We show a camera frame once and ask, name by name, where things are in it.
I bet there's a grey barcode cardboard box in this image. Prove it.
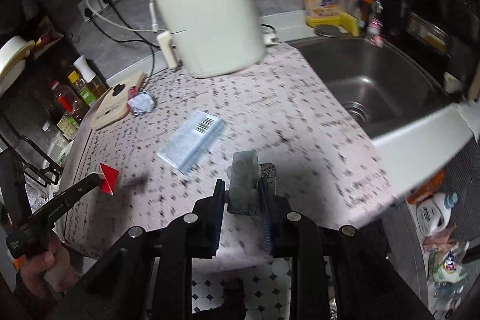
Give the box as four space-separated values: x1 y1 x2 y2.
157 110 224 175

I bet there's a red triangular wrapper piece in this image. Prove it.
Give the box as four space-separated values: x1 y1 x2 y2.
99 163 120 196

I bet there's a white red wrapper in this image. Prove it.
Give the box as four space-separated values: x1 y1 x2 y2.
127 86 156 116

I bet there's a cream kitchen scale board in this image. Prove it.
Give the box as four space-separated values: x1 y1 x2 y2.
90 71 146 130

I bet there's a steel kitchen sink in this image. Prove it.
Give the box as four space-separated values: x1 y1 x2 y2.
289 37 452 139

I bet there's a person's left hand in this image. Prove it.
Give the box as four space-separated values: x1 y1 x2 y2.
16 232 79 300

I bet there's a red-capped sauce bottle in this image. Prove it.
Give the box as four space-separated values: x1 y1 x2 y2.
49 79 88 125

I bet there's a yellow-capped green-label bottle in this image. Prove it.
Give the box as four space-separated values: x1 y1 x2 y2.
68 71 97 107

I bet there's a white detergent bottle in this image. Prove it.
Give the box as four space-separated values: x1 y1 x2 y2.
416 193 459 237

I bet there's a white-capped oil bottle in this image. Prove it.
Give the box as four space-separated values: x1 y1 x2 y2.
73 55 107 98

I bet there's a white rice cooker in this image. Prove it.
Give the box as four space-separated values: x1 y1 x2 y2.
0 36 35 96

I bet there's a sink drain plug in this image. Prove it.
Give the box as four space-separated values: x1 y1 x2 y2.
314 24 342 38

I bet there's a cream air fryer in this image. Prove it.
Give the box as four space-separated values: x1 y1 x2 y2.
149 0 266 79

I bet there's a small pink bottle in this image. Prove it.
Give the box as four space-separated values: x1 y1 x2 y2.
365 0 383 48

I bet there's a yellow sponge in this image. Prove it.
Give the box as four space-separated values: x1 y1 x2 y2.
340 12 360 37

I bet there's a black power cable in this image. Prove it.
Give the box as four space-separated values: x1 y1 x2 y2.
84 0 161 81

